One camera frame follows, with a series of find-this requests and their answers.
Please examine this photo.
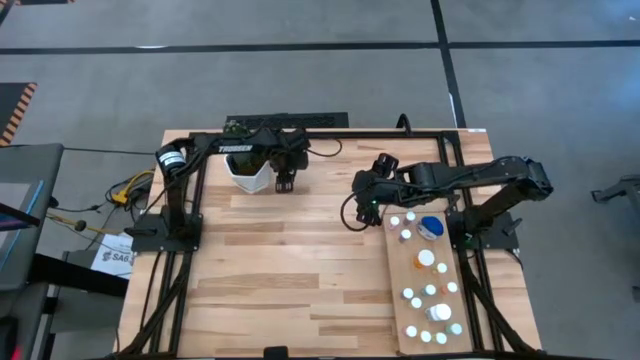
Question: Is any wooden shelf board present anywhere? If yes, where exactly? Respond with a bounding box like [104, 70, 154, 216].
[382, 212, 474, 356]

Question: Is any white-capped clear bottle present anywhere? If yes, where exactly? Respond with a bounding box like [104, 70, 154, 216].
[425, 303, 453, 323]

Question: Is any grey equipment cart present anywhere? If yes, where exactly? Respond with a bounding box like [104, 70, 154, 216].
[0, 143, 65, 360]

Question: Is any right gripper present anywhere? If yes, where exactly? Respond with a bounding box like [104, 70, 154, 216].
[351, 167, 404, 227]

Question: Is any black metal table frame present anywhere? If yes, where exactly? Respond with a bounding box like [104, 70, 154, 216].
[117, 130, 539, 360]

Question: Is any tilted monitor screen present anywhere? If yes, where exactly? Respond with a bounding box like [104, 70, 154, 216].
[0, 179, 45, 274]

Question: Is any large orange medicine bottle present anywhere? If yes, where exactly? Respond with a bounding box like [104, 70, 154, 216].
[413, 248, 437, 270]

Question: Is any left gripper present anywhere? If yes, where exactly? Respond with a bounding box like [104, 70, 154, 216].
[269, 127, 312, 195]

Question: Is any yellow cable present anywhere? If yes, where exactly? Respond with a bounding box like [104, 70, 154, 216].
[110, 169, 156, 206]

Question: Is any white printed paper sheet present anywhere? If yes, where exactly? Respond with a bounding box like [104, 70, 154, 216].
[89, 232, 136, 280]

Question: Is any black and orange hazard mat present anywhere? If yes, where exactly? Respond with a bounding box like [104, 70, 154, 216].
[0, 82, 39, 147]

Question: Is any blue oval container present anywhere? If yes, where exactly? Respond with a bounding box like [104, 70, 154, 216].
[417, 215, 446, 242]

